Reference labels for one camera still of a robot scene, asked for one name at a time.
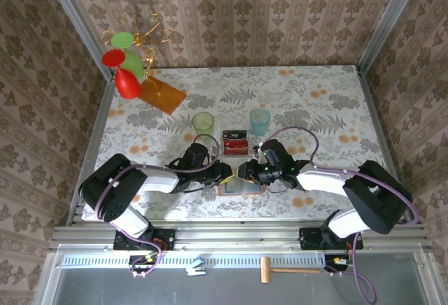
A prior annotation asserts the pink leather card holder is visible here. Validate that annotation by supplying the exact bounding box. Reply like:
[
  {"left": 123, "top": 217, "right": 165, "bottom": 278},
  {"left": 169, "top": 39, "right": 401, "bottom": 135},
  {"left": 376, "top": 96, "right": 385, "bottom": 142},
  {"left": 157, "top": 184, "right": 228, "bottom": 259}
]
[{"left": 217, "top": 175, "right": 264, "bottom": 197}]

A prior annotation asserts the red credit card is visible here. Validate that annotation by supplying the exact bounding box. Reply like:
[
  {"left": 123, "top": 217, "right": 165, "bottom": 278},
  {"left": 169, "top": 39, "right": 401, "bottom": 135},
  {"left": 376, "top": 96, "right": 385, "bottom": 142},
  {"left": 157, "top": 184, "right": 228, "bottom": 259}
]
[{"left": 223, "top": 139, "right": 249, "bottom": 155}]

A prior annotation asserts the clear acrylic card box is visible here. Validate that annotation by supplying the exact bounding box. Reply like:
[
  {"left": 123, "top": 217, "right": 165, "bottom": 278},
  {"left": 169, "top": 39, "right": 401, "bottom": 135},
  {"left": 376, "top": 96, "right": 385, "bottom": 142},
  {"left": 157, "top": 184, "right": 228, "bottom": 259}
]
[{"left": 220, "top": 128, "right": 251, "bottom": 158}]

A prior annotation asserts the green plastic cup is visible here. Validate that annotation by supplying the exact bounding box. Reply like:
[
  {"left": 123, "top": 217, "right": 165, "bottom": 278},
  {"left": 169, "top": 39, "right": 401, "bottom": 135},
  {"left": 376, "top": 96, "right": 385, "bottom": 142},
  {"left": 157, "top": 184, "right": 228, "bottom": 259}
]
[{"left": 191, "top": 111, "right": 215, "bottom": 141}]

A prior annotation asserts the blue plastic cup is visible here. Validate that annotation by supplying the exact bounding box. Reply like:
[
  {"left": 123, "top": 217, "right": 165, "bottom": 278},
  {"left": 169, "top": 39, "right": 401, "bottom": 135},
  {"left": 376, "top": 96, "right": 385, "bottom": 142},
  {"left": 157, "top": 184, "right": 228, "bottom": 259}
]
[{"left": 249, "top": 108, "right": 271, "bottom": 136}]

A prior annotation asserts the perforated metal strip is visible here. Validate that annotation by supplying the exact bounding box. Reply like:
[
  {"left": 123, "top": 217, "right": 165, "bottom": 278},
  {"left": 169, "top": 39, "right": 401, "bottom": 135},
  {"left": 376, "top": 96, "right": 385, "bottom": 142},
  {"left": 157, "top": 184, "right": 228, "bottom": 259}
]
[{"left": 62, "top": 253, "right": 328, "bottom": 269}]

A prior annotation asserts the blue and white stapler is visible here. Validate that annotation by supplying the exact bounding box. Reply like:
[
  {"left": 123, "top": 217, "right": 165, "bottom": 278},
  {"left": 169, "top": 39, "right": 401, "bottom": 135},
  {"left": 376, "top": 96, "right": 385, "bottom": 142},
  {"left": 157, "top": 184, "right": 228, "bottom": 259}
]
[{"left": 186, "top": 257, "right": 207, "bottom": 277}]

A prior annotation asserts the wooden mallet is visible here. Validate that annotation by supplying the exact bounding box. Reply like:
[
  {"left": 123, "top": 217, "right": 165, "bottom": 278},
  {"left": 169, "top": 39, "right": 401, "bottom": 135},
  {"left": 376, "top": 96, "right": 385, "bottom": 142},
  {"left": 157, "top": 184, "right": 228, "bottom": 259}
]
[{"left": 260, "top": 256, "right": 321, "bottom": 284}]

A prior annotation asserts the grey metal shelf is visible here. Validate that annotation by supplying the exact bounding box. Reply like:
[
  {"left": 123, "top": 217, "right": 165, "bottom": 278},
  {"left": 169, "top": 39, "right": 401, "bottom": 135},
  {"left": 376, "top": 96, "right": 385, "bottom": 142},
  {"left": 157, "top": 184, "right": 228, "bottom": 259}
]
[{"left": 34, "top": 250, "right": 442, "bottom": 305}]

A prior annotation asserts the red plastic wine glass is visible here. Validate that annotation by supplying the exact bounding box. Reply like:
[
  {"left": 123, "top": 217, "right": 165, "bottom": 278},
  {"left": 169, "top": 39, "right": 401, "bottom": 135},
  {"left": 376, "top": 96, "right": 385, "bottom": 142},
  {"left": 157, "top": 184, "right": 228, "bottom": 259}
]
[{"left": 101, "top": 49, "right": 142, "bottom": 100}]

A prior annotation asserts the green plastic wine glass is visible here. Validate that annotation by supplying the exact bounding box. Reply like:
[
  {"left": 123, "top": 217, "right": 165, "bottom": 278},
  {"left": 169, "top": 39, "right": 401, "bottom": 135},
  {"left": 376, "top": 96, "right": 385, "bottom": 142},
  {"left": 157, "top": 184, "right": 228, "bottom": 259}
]
[{"left": 111, "top": 31, "right": 146, "bottom": 81}]

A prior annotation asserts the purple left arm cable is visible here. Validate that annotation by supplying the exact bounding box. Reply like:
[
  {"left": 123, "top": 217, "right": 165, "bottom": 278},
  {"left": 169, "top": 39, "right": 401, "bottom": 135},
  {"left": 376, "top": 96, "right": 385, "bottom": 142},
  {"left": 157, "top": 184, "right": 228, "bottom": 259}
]
[{"left": 94, "top": 133, "right": 221, "bottom": 278}]

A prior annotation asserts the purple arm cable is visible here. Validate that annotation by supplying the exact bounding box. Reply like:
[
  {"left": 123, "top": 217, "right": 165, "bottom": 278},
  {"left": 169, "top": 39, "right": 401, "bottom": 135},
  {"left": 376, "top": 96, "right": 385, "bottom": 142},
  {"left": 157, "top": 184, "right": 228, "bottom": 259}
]
[
  {"left": 260, "top": 125, "right": 420, "bottom": 302},
  {"left": 94, "top": 133, "right": 221, "bottom": 278}
]

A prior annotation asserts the aluminium front frame rail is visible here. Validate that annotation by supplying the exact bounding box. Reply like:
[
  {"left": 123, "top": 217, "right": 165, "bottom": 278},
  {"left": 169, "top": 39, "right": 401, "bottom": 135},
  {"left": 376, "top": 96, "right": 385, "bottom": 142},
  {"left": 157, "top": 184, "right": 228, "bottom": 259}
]
[{"left": 48, "top": 219, "right": 433, "bottom": 252}]

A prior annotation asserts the orange rack base plate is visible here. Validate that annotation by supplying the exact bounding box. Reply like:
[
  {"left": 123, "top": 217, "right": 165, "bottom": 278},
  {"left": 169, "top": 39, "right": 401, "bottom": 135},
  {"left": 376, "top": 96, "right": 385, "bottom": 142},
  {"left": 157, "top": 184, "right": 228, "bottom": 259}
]
[{"left": 138, "top": 76, "right": 188, "bottom": 115}]

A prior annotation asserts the black wired connector block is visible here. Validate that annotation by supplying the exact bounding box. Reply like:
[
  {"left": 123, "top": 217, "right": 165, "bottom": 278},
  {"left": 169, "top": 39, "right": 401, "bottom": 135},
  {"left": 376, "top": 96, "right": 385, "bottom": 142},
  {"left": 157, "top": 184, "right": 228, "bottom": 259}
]
[
  {"left": 128, "top": 254, "right": 159, "bottom": 274},
  {"left": 323, "top": 254, "right": 354, "bottom": 274}
]

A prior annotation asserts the aluminium side rail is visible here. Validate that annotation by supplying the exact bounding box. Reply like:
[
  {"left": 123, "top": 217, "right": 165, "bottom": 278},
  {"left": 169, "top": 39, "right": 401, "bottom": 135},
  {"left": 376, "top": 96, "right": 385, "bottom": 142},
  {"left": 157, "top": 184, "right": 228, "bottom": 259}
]
[
  {"left": 356, "top": 66, "right": 423, "bottom": 224},
  {"left": 66, "top": 73, "right": 118, "bottom": 225}
]

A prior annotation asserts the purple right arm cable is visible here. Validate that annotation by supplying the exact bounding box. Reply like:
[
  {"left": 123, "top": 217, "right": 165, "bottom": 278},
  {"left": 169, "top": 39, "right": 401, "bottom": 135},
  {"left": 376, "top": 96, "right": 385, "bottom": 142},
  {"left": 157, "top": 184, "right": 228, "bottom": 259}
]
[{"left": 260, "top": 125, "right": 420, "bottom": 302}]

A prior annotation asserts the gold wire glass rack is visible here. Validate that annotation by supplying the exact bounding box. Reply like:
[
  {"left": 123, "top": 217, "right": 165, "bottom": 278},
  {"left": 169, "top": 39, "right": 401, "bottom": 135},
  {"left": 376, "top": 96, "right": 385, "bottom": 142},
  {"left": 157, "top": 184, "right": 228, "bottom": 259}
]
[{"left": 99, "top": 13, "right": 174, "bottom": 98}]

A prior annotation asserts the aluminium corner post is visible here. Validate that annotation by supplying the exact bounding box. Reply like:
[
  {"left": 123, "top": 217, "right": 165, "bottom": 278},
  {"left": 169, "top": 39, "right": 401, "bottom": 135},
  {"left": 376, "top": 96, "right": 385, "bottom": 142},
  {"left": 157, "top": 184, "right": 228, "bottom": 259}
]
[
  {"left": 38, "top": 0, "right": 115, "bottom": 79},
  {"left": 356, "top": 0, "right": 426, "bottom": 71}
]

